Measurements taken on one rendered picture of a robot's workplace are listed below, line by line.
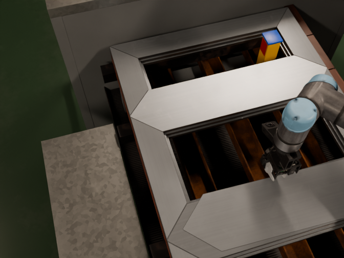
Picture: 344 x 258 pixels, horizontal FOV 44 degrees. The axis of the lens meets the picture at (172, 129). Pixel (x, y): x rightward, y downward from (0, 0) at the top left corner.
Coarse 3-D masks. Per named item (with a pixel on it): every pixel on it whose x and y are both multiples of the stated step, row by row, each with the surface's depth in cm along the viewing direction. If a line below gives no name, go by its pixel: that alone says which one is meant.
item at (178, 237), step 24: (192, 48) 161; (216, 48) 163; (288, 48) 160; (144, 72) 156; (216, 120) 143; (168, 144) 138; (168, 240) 120; (192, 240) 120; (264, 240) 120; (288, 240) 121
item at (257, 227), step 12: (240, 192) 128; (252, 192) 128; (240, 204) 126; (252, 204) 126; (240, 216) 124; (252, 216) 124; (264, 216) 124; (252, 228) 122; (264, 228) 122; (252, 240) 120
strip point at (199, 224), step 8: (200, 200) 126; (200, 208) 125; (192, 216) 124; (200, 216) 124; (208, 216) 124; (192, 224) 122; (200, 224) 122; (208, 224) 122; (192, 232) 121; (200, 232) 121; (208, 232) 121; (216, 232) 121; (208, 240) 120; (216, 240) 120; (216, 248) 119
